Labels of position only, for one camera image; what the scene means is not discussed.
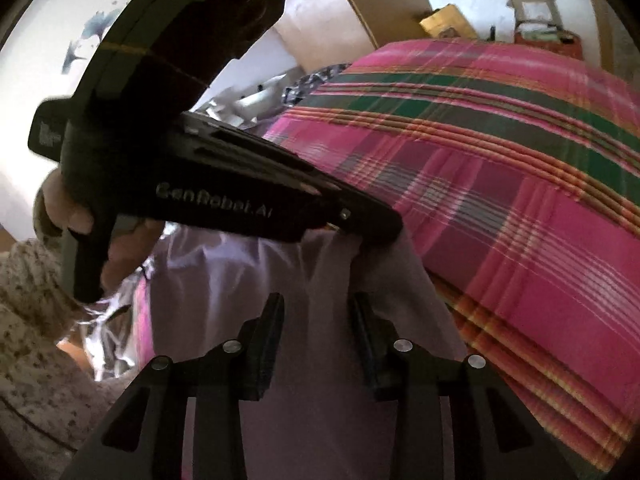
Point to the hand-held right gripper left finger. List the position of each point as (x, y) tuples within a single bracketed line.
[(267, 355)]

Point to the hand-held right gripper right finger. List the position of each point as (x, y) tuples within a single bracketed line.
[(367, 350)]

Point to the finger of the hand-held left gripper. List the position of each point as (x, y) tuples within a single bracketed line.
[(372, 225)]

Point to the purple fleece pants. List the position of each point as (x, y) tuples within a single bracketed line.
[(310, 285)]

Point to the person's left forearm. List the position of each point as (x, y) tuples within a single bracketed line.
[(30, 335)]

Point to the person's left hand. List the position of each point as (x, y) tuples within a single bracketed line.
[(135, 245)]

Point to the plaid bed sheet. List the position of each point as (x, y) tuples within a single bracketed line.
[(500, 185)]

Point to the grey floral cloth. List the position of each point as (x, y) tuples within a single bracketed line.
[(315, 82)]

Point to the wooden wardrobe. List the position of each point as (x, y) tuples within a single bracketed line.
[(340, 20)]

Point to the yellow cardboard box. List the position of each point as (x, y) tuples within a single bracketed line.
[(447, 22)]

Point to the red storage box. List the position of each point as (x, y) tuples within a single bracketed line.
[(547, 42)]

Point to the brown cardboard box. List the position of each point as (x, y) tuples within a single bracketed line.
[(535, 7)]

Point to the cartoon wall sticker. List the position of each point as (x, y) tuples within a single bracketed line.
[(87, 40)]

